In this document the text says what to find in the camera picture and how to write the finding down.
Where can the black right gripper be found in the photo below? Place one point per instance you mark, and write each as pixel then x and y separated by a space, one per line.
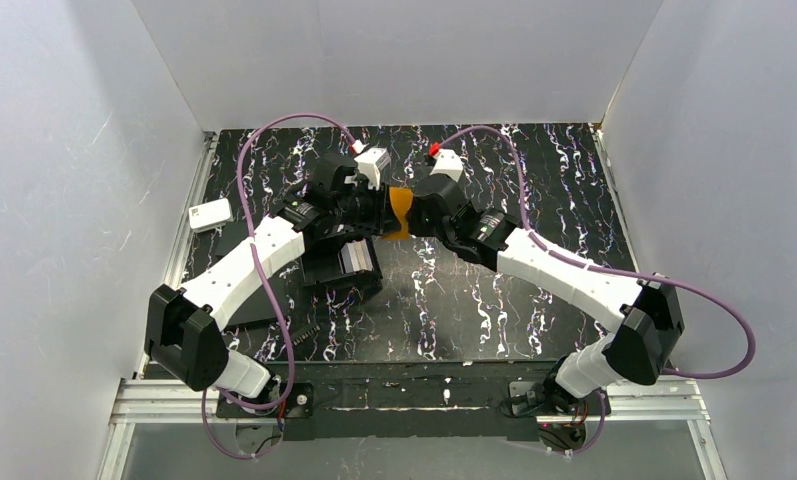
pixel 422 213

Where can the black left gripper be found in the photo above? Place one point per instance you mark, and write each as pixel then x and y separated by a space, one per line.
pixel 377 210

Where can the orange leather card holder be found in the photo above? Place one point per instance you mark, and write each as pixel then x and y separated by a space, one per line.
pixel 396 226

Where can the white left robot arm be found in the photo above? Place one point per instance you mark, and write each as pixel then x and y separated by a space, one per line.
pixel 185 324

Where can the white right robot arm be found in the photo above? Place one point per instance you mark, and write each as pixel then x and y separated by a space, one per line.
pixel 642 318

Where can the black card box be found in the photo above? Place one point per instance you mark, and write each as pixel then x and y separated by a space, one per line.
pixel 322 273

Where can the black box lid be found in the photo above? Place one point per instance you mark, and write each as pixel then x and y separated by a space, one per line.
pixel 249 304

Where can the small white box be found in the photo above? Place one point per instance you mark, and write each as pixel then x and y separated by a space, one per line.
pixel 209 215

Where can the black comb strip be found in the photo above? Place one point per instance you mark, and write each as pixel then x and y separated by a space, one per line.
pixel 305 333

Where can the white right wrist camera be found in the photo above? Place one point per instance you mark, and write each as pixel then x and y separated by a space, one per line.
pixel 446 162

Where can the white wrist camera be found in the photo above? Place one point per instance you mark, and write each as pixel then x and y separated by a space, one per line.
pixel 446 162
pixel 371 162

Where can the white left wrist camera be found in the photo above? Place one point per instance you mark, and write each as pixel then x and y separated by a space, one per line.
pixel 371 162

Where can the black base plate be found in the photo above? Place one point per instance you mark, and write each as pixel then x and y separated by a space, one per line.
pixel 428 399

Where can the aluminium frame rail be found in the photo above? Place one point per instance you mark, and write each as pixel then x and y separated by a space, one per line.
pixel 120 435

